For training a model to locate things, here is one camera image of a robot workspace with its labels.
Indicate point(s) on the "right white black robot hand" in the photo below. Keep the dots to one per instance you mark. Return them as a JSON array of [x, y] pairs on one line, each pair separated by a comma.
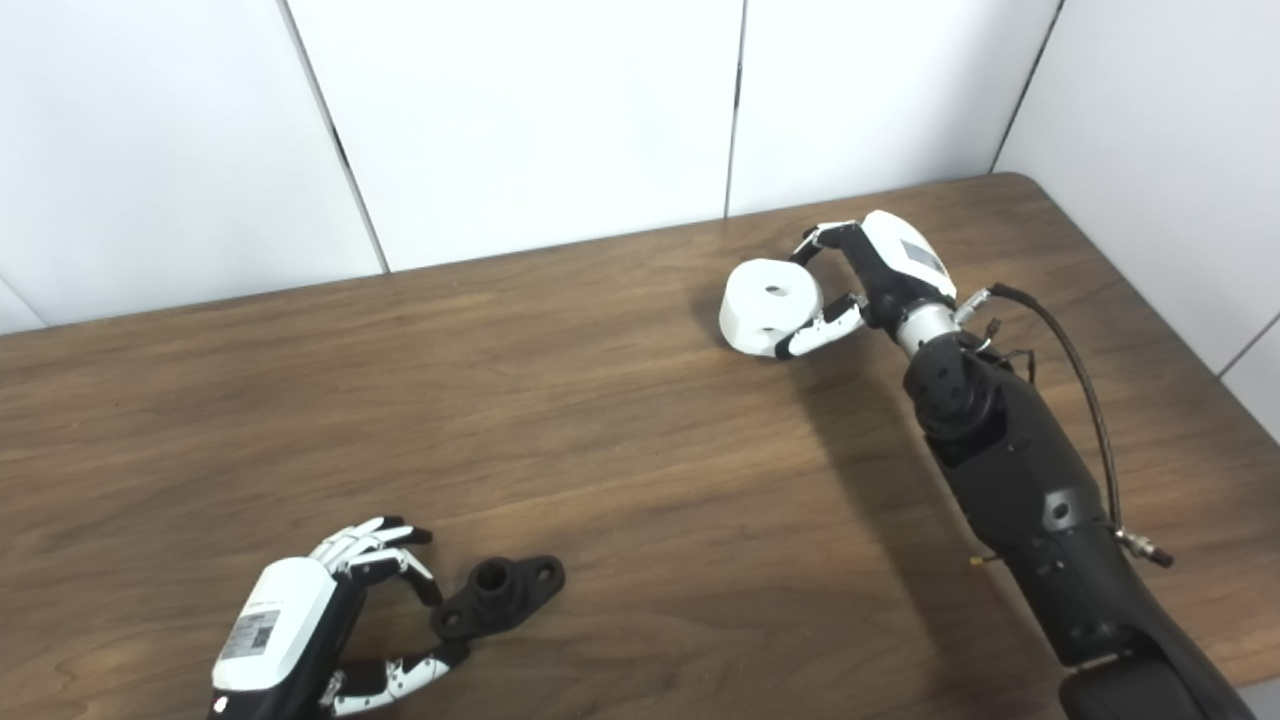
[[895, 265]]

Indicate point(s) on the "black flanged holder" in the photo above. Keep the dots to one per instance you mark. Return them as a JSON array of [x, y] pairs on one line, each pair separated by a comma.
[[510, 595]]

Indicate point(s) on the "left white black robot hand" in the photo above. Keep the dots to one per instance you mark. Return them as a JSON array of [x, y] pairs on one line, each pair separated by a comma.
[[275, 620]]

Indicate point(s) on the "round white cylinder piece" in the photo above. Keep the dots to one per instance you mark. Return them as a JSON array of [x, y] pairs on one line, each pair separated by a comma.
[[760, 310]]

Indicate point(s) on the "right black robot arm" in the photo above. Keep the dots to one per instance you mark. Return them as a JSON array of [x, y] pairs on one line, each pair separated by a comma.
[[1030, 480]]

